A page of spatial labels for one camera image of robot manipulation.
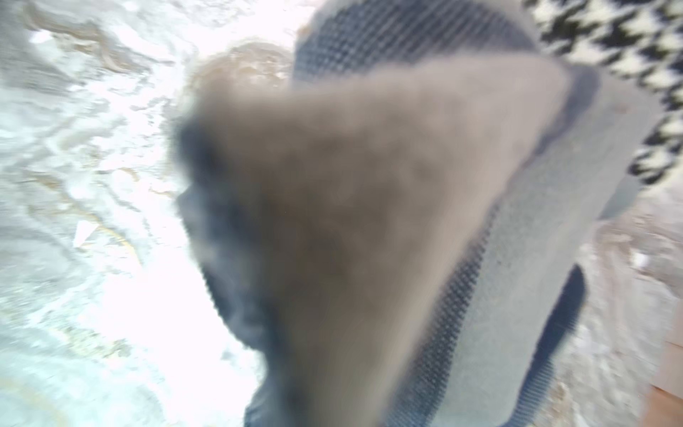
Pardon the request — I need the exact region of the black white houndstooth knit blanket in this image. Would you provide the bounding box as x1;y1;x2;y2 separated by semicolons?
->
522;1;682;187

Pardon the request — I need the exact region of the dark blue blanket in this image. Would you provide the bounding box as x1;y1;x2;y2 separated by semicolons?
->
177;1;663;426

